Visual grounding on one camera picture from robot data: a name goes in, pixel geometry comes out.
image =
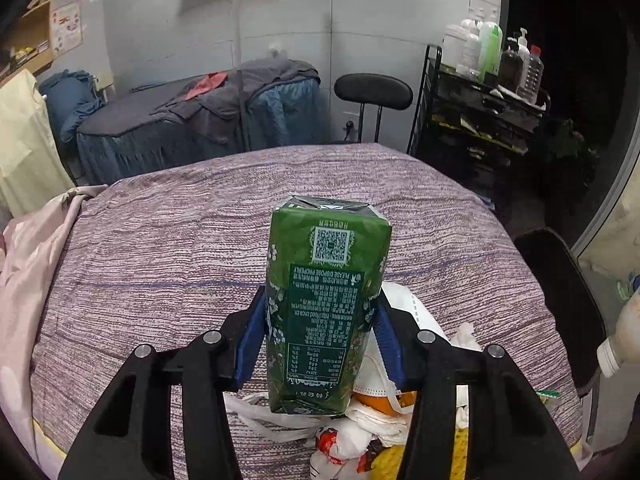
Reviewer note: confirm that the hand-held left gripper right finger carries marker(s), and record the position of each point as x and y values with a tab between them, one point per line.
390	345

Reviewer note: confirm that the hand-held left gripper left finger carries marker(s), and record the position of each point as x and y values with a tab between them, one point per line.
250	340

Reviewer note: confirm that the white plastic bag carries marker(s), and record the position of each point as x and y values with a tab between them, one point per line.
260	412

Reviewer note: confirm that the green drink carton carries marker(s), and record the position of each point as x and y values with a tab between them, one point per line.
325	310

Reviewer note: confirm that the orange peel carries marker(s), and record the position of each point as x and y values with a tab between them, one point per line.
377	402

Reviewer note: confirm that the crumpled white tissue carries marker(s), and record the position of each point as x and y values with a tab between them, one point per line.
467	335

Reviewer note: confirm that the red and white snack wrapper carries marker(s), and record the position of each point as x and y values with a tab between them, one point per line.
330	442

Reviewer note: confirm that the yellow wrapper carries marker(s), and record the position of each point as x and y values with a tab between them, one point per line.
390	460

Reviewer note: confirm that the green wrapper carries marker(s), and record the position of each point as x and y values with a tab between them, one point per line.
547	396

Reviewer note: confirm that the black chair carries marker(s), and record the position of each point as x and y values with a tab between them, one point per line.
560	290

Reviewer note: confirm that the massage bed with blue skirt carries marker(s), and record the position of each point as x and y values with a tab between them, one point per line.
150	152

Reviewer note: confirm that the pale yellow sheet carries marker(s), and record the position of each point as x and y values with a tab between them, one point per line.
45	440

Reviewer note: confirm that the pink blanket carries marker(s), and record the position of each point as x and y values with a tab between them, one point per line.
30	270

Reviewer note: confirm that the large white bottle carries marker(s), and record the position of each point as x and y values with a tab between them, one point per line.
622	335

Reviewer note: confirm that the grey blanket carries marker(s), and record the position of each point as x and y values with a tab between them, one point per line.
225	105

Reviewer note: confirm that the black rack cart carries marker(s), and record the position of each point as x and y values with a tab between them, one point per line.
475	120

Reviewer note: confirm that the black round stool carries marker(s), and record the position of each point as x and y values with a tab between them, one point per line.
372	91

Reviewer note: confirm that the red cloth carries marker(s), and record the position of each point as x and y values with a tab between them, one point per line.
205	85

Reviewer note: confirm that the pale yellow hanging cloth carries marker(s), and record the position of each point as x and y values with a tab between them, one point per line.
25	150

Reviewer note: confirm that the blue cloth pile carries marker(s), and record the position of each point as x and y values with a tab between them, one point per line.
70	95

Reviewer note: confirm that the white floor lamp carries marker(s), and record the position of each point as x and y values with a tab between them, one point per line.
237	35

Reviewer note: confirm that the white jar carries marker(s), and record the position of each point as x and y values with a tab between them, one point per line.
454	45

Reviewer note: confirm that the dark pump bottle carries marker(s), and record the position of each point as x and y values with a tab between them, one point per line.
510	62

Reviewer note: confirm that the clear bottle with red cap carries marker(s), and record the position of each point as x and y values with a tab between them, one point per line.
532	72

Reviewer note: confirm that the green bottle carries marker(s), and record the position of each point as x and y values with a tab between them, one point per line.
491	45

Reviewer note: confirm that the white pump bottle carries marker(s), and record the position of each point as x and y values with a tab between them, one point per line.
523	50

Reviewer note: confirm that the wooden shelf unit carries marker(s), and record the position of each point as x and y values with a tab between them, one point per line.
30	35

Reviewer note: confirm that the wall outlet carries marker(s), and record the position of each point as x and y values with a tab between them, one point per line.
350	123

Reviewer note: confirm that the wall poster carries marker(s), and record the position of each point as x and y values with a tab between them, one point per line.
66	27

